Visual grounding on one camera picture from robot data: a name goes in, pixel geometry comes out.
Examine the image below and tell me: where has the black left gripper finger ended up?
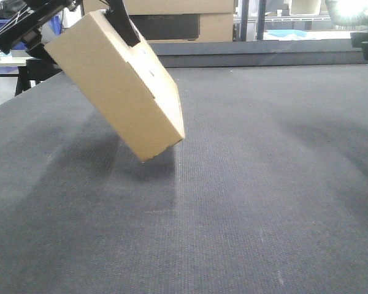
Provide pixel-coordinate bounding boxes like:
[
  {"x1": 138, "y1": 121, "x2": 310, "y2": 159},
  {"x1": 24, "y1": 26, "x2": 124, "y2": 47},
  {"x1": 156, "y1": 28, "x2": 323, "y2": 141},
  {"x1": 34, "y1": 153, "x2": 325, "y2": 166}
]
[{"x1": 104, "y1": 0, "x2": 140, "y2": 47}]

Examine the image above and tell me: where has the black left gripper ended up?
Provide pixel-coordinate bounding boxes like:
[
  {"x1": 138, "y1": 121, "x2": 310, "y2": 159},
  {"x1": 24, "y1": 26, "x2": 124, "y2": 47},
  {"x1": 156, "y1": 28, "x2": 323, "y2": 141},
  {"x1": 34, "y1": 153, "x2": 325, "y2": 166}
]
[{"x1": 1, "y1": 0, "x2": 80, "y2": 63}]

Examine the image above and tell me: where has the brown cardboard package box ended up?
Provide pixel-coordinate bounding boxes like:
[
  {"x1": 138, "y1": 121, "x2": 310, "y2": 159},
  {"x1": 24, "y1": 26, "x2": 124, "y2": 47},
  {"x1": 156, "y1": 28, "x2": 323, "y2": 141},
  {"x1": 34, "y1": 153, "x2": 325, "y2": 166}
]
[{"x1": 45, "y1": 10, "x2": 185, "y2": 162}]

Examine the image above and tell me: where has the large printed cardboard box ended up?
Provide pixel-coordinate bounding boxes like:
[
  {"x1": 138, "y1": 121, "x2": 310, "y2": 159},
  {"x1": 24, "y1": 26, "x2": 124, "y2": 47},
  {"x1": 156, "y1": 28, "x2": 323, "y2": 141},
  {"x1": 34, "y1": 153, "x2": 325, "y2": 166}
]
[{"x1": 82, "y1": 0, "x2": 236, "y2": 43}]

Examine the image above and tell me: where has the black bag in bin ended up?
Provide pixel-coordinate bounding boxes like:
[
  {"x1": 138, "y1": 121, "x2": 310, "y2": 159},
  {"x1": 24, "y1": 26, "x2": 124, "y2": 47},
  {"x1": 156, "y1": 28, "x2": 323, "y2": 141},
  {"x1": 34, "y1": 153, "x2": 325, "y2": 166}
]
[{"x1": 0, "y1": 0, "x2": 26, "y2": 20}]

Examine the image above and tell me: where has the blue plastic bin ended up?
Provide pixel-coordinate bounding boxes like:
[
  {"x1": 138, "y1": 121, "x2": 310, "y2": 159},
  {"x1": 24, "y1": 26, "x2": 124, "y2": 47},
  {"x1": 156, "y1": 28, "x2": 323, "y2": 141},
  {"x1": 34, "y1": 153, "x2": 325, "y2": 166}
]
[{"x1": 0, "y1": 14, "x2": 63, "y2": 50}]

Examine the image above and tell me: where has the dark grey foam step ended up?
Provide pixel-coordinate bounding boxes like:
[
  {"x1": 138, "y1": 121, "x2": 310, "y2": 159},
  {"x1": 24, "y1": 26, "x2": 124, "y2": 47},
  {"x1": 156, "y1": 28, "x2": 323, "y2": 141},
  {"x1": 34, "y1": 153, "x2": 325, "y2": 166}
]
[{"x1": 150, "y1": 39, "x2": 368, "y2": 68}]

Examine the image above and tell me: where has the blue tray with plastic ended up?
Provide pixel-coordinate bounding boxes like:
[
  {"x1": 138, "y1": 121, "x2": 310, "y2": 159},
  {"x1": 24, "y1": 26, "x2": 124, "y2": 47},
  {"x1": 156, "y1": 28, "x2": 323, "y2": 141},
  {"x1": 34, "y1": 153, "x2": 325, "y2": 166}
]
[{"x1": 263, "y1": 29, "x2": 321, "y2": 40}]

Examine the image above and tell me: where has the beige plastic container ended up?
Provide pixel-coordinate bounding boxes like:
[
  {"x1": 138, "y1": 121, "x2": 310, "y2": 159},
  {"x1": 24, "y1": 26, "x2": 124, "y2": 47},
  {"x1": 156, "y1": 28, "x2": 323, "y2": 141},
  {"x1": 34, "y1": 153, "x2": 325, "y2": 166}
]
[{"x1": 289, "y1": 0, "x2": 321, "y2": 16}]

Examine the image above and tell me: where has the black metal post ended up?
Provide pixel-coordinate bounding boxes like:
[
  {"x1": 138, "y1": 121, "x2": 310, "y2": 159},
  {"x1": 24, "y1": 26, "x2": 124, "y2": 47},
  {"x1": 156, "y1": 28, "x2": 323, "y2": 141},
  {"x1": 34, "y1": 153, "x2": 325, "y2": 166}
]
[{"x1": 240, "y1": 0, "x2": 250, "y2": 42}]

